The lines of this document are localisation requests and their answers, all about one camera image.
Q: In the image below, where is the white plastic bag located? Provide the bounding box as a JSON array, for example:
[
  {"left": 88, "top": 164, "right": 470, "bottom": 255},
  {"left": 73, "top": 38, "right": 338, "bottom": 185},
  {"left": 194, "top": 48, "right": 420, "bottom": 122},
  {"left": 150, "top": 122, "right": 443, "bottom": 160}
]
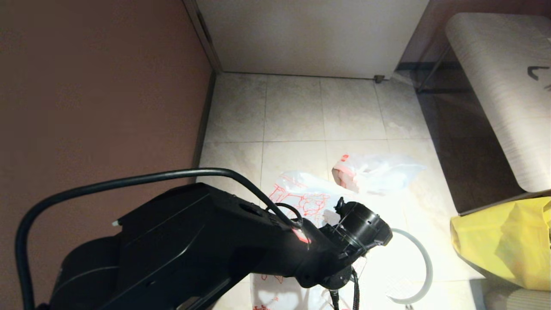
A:
[{"left": 331, "top": 153, "right": 427, "bottom": 196}]

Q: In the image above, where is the grey bin rim ring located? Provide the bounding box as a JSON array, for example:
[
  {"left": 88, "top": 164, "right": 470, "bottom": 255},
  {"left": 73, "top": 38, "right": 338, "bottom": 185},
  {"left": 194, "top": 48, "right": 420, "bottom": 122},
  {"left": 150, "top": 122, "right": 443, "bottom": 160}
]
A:
[{"left": 385, "top": 228, "right": 433, "bottom": 304}]

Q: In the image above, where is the grey metal furniture frame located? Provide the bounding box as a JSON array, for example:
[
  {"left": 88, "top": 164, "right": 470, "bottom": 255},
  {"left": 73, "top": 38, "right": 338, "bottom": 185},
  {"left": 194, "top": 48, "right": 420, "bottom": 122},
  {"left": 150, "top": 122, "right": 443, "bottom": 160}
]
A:
[{"left": 395, "top": 43, "right": 474, "bottom": 94}]

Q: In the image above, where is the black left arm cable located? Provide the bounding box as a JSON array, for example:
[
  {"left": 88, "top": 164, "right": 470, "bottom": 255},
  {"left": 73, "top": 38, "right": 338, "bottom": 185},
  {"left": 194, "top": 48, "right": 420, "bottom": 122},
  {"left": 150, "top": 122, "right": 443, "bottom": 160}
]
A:
[{"left": 15, "top": 168, "right": 304, "bottom": 310}]

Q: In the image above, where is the yellow plastic bag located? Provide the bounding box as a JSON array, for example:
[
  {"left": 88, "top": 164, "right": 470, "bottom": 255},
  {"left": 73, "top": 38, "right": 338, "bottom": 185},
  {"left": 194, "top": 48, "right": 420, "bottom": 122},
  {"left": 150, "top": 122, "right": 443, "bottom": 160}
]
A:
[{"left": 450, "top": 197, "right": 551, "bottom": 291}]

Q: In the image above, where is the clear plastic bag red print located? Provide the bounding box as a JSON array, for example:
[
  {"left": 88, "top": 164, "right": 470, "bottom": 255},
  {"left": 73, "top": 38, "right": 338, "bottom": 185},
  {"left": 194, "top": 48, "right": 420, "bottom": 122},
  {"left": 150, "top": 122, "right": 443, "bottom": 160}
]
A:
[{"left": 250, "top": 171, "right": 388, "bottom": 310}]

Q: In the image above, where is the beige wooden table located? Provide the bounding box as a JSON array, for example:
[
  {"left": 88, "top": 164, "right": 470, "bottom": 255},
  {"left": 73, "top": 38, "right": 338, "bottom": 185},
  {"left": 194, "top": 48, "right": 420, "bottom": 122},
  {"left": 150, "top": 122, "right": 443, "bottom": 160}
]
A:
[{"left": 445, "top": 13, "right": 551, "bottom": 193}]

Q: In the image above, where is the white cabinet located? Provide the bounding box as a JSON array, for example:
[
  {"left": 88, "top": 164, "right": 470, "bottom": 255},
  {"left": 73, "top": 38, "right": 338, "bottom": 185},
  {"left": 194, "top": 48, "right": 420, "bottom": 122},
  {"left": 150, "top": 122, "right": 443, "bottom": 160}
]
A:
[{"left": 196, "top": 0, "right": 431, "bottom": 80}]

